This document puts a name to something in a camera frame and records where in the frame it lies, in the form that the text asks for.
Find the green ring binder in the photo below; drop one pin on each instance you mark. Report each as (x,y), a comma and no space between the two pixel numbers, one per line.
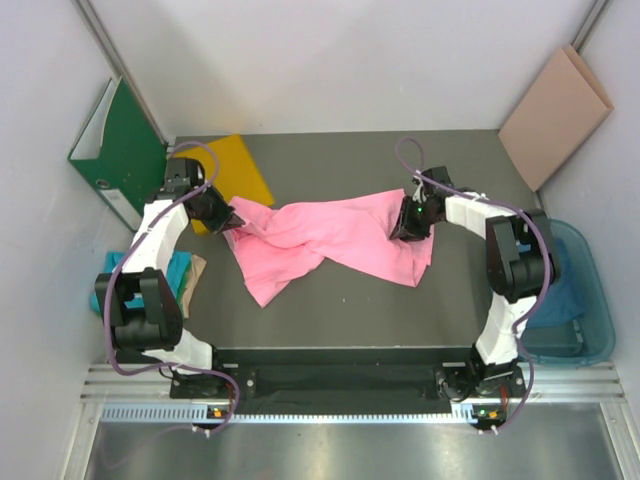
(119,154)

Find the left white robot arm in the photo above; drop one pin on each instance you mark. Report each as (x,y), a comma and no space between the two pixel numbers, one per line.
(140,313)

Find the teal plastic bin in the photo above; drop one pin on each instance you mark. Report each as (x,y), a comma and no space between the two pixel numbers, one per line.
(591,338)

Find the grey slotted cable duct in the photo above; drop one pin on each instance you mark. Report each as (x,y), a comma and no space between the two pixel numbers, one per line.
(205,414)

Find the teal folded t shirt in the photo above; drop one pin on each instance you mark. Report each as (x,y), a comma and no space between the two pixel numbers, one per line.
(178,268)

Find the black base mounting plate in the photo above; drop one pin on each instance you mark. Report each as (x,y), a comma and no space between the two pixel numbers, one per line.
(366,380)

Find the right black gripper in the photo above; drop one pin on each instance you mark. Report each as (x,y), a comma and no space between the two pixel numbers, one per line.
(405,230)

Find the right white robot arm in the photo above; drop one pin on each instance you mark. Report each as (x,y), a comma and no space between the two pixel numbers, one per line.
(520,259)

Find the beige paper folder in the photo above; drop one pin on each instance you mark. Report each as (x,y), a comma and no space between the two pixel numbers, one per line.
(564,105)

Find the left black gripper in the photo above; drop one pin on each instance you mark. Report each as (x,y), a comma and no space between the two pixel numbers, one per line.
(225,217)

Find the yellow padded envelope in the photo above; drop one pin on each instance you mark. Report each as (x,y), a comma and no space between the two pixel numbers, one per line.
(238,178)

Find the blue t shirt in bin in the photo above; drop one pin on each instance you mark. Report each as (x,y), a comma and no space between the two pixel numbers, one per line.
(564,301)

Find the pink t shirt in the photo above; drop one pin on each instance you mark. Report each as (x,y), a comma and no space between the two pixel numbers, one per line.
(277,246)

